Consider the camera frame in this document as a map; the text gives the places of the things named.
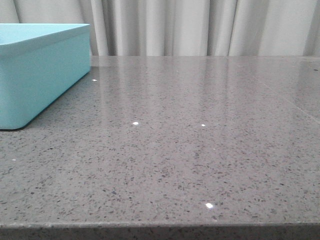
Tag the grey curtain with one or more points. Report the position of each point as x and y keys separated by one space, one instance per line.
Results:
x=182 y=27

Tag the light blue plastic box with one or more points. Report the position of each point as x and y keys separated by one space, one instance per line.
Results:
x=38 y=63

